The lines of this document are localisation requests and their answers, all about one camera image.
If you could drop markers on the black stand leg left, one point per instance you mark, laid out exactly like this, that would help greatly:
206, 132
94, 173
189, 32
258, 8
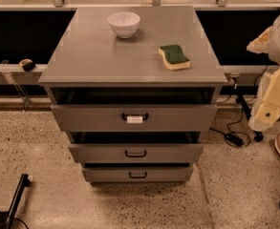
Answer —
22, 184

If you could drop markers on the black stand leg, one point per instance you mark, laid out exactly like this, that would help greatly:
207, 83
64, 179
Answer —
258, 136
22, 184

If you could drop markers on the black yellow tape measure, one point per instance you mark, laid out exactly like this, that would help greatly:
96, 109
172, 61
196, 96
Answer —
27, 65

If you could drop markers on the grey top drawer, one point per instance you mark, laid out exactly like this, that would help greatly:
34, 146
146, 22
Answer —
134, 118

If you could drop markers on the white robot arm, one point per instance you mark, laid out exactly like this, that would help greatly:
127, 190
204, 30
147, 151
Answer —
266, 109

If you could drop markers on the grey bottom drawer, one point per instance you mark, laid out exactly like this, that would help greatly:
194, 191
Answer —
137, 174

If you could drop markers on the white ceramic bowl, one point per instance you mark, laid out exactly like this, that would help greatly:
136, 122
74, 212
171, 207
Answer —
124, 24

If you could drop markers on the black stand leg right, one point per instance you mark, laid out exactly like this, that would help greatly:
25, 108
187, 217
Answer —
258, 136

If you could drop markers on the grey drawer cabinet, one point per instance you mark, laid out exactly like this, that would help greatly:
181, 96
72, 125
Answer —
92, 66

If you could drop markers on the grey drawer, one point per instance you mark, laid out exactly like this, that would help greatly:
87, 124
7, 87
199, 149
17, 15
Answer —
134, 118
135, 153
137, 174

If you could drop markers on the green yellow sponge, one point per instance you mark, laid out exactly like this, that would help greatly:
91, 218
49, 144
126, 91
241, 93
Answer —
173, 57

